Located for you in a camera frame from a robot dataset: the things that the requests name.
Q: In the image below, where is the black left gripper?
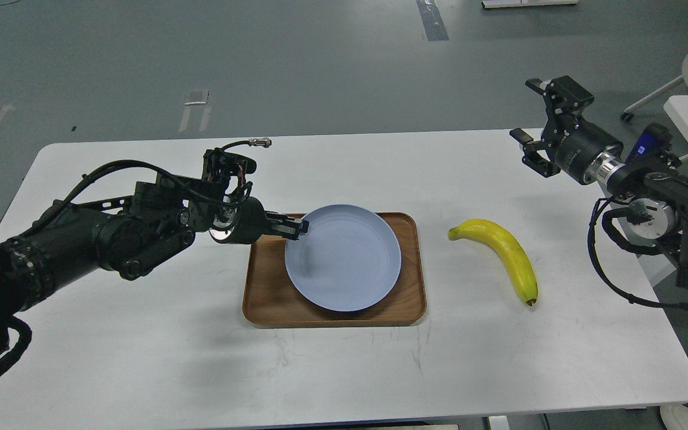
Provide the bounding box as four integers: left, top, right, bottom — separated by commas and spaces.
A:
210, 198, 309, 245

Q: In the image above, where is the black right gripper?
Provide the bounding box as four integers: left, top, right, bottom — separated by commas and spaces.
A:
509, 75, 622, 185

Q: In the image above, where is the light blue plate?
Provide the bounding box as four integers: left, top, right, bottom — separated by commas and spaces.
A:
284, 204, 402, 312

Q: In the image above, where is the yellow banana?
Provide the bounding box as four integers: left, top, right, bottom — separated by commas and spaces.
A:
447, 219, 539, 307

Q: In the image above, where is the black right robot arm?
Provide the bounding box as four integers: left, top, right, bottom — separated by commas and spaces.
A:
509, 76, 688, 310

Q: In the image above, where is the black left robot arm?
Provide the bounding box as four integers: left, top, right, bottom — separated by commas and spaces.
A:
0, 138, 308, 377

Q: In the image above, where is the brown wooden tray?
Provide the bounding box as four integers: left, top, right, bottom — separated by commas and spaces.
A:
242, 212, 426, 328

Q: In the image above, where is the white shoe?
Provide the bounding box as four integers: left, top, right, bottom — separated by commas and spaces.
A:
659, 405, 688, 429

